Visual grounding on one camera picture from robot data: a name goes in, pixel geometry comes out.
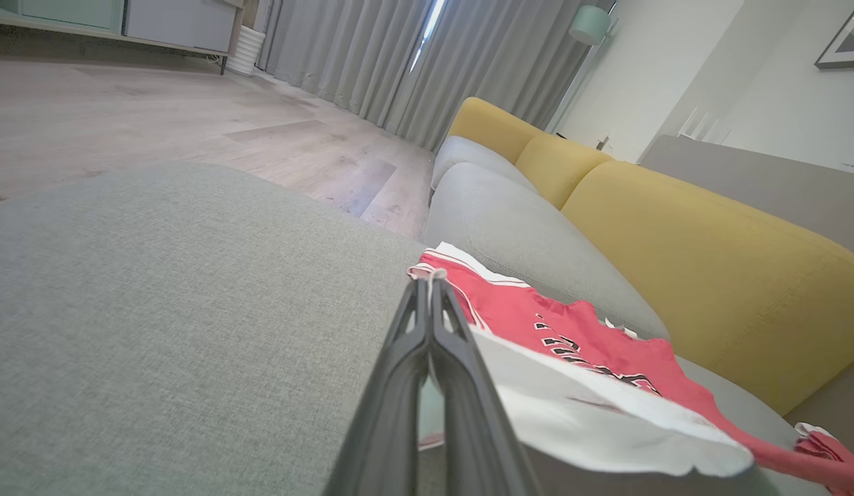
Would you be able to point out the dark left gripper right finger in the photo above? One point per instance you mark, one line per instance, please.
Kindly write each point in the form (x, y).
(475, 427)

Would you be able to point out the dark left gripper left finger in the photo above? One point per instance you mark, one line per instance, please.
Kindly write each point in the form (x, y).
(392, 413)

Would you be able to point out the red and white basketball jersey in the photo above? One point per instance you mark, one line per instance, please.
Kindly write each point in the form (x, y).
(509, 310)

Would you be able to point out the medium grey sofa seat cushion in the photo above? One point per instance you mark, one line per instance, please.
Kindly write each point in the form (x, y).
(523, 234)

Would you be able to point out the small grey sofa seat cushion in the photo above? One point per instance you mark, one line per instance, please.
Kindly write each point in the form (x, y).
(468, 155)

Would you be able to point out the small yellow sofa backrest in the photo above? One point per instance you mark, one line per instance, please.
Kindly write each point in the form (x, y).
(558, 165)

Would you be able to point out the large yellow sofa backrest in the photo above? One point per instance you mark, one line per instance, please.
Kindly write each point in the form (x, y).
(730, 275)

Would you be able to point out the yellow sofa corner backrest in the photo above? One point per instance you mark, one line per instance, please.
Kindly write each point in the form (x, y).
(489, 124)

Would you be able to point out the grey curtain panel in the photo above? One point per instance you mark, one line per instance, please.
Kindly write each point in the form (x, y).
(337, 48)
(496, 69)

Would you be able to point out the white slatted railing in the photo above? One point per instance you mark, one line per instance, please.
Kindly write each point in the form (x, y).
(702, 127)

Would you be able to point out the white ribbed plant pot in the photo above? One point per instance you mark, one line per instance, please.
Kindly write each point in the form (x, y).
(244, 49)

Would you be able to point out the mint green floor lamp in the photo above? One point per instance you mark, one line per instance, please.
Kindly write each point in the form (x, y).
(589, 24)

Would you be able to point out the grey sideboard cabinet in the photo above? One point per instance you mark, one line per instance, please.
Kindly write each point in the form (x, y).
(124, 21)

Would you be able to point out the framed wall picture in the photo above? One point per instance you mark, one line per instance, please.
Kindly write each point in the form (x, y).
(847, 45)

